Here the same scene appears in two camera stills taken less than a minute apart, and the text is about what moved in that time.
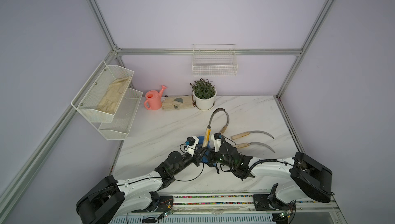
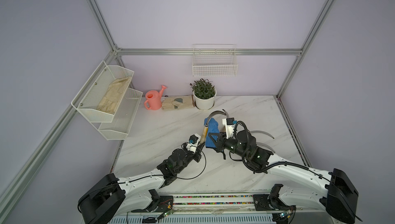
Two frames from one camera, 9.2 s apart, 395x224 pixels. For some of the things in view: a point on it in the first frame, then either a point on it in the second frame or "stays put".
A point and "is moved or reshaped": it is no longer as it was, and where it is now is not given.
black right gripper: [211, 157] -> [221, 140]
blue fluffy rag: [205, 158] is moved or reshaped
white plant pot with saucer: [203, 104] stays put
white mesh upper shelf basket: [97, 99] stays put
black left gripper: [197, 156] stays put
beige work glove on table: [177, 102] stays put
